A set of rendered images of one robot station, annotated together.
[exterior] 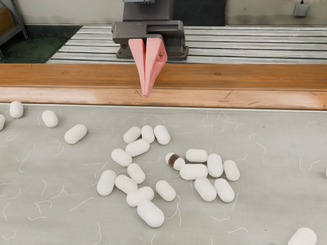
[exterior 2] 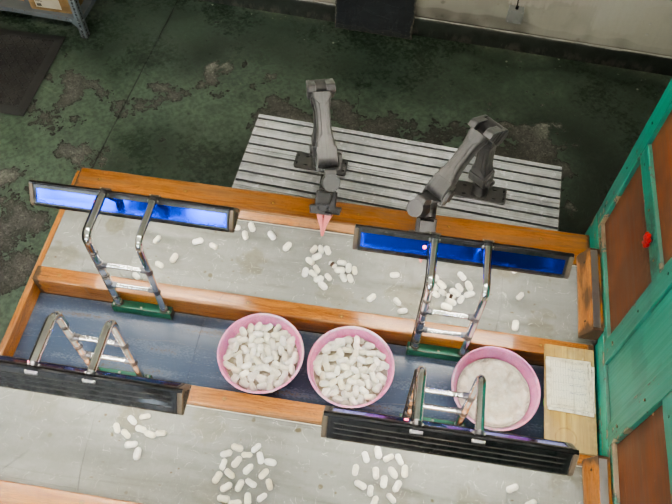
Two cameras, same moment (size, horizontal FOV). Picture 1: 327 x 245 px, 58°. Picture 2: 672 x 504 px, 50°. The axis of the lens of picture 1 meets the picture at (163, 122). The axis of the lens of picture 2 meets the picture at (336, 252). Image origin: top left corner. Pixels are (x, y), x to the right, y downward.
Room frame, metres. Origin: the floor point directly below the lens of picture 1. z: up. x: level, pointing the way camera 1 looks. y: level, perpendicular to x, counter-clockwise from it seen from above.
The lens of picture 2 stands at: (-0.96, 0.06, 2.80)
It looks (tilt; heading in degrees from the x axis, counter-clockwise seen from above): 58 degrees down; 356
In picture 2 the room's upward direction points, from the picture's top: 2 degrees clockwise
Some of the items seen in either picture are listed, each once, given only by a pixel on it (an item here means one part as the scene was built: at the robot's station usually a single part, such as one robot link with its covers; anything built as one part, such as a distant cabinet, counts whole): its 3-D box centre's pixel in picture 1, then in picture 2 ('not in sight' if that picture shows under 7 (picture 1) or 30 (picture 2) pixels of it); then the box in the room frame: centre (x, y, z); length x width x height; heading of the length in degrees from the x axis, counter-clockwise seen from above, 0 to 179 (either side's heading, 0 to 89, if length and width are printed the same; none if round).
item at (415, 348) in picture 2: not in sight; (448, 300); (0.05, -0.35, 0.90); 0.20 x 0.19 x 0.45; 79
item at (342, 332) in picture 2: not in sight; (350, 371); (-0.10, -0.05, 0.72); 0.27 x 0.27 x 0.10
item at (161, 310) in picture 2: not in sight; (136, 255); (0.24, 0.60, 0.90); 0.20 x 0.19 x 0.45; 79
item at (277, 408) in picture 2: not in sight; (288, 414); (-0.22, 0.14, 0.71); 1.81 x 0.05 x 0.11; 79
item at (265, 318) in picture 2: not in sight; (261, 358); (-0.04, 0.22, 0.72); 0.27 x 0.27 x 0.10
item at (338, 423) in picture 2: not in sight; (447, 436); (-0.42, -0.26, 1.08); 0.62 x 0.08 x 0.07; 79
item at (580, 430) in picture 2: not in sight; (569, 397); (-0.23, -0.70, 0.77); 0.33 x 0.15 x 0.01; 169
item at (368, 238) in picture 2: not in sight; (461, 246); (0.13, -0.37, 1.08); 0.62 x 0.08 x 0.07; 79
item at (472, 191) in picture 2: not in sight; (480, 186); (0.61, -0.57, 0.71); 0.20 x 0.07 x 0.08; 75
